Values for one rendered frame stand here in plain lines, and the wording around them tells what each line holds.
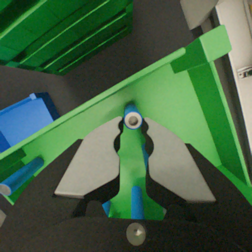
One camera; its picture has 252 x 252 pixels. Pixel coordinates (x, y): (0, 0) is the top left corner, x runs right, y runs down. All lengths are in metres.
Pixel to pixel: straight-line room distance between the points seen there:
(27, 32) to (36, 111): 0.39
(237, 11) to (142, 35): 0.26
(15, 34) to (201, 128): 0.33
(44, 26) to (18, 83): 0.40
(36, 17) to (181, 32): 0.43
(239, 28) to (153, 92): 0.32
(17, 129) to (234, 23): 0.83
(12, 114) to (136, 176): 0.61
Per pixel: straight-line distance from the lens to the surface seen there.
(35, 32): 0.31
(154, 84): 0.18
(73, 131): 0.21
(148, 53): 0.52
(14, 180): 0.22
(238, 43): 0.46
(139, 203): 0.21
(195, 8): 0.53
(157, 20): 0.56
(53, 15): 0.29
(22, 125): 0.70
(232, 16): 0.46
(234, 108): 0.59
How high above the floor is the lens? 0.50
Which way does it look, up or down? 74 degrees down
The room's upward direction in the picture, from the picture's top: 173 degrees counter-clockwise
